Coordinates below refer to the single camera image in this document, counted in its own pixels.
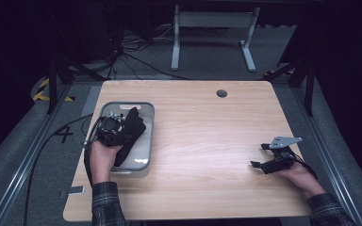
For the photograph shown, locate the aluminium floor rail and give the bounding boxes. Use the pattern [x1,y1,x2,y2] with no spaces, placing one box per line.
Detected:
[290,84,362,226]
[0,84,74,226]

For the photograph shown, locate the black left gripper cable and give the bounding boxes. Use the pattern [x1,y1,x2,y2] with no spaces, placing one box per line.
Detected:
[23,112,96,226]

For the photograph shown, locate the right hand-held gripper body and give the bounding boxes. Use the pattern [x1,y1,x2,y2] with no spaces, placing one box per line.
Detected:
[262,136,304,175]

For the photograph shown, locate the black metal stand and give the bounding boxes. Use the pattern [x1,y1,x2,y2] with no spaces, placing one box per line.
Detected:
[263,55,317,118]
[46,55,108,115]

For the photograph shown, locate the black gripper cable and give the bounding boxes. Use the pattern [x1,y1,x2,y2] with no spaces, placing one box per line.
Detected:
[287,147,319,182]
[23,112,96,226]

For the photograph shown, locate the white table edge tag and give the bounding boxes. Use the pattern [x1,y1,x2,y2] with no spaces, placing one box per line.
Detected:
[58,186,86,199]

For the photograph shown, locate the white desk frame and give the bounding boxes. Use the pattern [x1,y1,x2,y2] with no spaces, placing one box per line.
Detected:
[171,4,261,73]

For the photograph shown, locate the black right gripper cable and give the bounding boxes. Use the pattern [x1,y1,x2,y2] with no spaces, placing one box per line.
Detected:
[287,147,319,182]

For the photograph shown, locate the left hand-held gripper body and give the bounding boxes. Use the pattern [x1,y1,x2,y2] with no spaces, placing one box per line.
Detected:
[93,111,127,148]

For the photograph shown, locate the black cloth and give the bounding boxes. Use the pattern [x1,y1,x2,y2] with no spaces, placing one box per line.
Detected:
[113,106,147,168]

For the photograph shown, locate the yellow black floor tape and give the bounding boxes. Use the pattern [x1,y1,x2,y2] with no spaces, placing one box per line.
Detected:
[32,77,76,103]

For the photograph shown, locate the black floor cables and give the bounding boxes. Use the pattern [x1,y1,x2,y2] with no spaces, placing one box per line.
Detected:
[107,24,191,81]

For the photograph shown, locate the person's left hand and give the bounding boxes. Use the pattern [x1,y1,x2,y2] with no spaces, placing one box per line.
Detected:
[89,138,124,186]

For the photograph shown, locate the grey plastic bin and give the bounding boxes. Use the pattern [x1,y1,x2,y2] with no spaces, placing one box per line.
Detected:
[98,101,156,178]

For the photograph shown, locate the person's right hand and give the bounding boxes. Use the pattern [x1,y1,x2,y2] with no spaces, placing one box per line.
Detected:
[276,160,327,200]

